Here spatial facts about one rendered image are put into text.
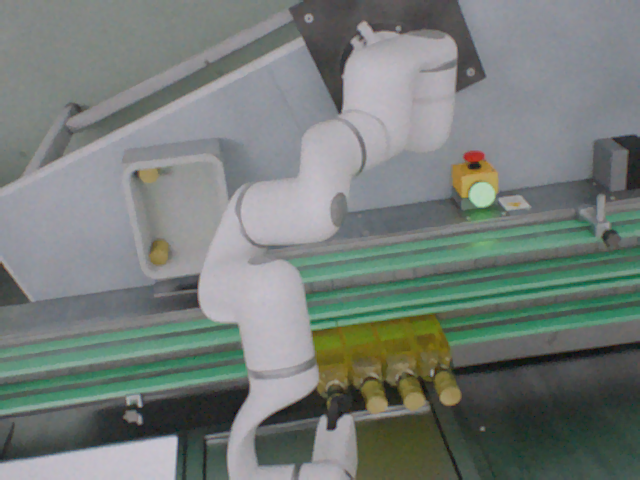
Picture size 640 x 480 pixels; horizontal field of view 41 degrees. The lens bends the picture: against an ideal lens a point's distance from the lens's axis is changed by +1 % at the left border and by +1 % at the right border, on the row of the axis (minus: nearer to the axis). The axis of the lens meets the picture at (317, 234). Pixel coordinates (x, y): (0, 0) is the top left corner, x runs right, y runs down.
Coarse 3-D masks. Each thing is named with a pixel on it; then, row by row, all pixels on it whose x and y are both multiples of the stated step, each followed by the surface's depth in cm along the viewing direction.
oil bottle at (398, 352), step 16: (384, 320) 148; (400, 320) 148; (384, 336) 143; (400, 336) 143; (384, 352) 139; (400, 352) 139; (416, 352) 139; (384, 368) 140; (400, 368) 137; (416, 368) 137
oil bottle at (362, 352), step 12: (360, 324) 147; (348, 336) 144; (360, 336) 144; (372, 336) 143; (348, 348) 141; (360, 348) 140; (372, 348) 140; (348, 360) 139; (360, 360) 137; (372, 360) 137; (360, 372) 136; (372, 372) 136; (360, 384) 137
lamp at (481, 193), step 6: (474, 186) 153; (480, 186) 152; (486, 186) 152; (474, 192) 152; (480, 192) 152; (486, 192) 152; (492, 192) 152; (474, 198) 152; (480, 198) 152; (486, 198) 152; (492, 198) 152; (480, 204) 153; (486, 204) 153
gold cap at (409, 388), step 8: (400, 384) 134; (408, 384) 132; (416, 384) 133; (400, 392) 133; (408, 392) 131; (416, 392) 130; (408, 400) 131; (416, 400) 131; (424, 400) 131; (408, 408) 131; (416, 408) 131
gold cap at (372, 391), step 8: (368, 384) 133; (376, 384) 133; (368, 392) 131; (376, 392) 131; (368, 400) 130; (376, 400) 130; (384, 400) 130; (368, 408) 130; (376, 408) 131; (384, 408) 131
